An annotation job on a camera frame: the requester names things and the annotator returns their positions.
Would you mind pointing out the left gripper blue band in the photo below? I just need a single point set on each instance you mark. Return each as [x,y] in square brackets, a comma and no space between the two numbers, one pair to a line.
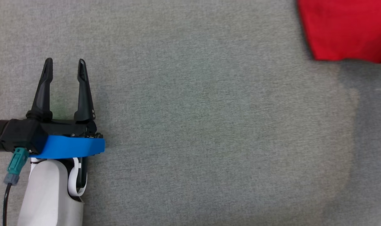
[71,146]

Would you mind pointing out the folded red white garment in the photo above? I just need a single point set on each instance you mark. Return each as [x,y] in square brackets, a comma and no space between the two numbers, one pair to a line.
[347,31]

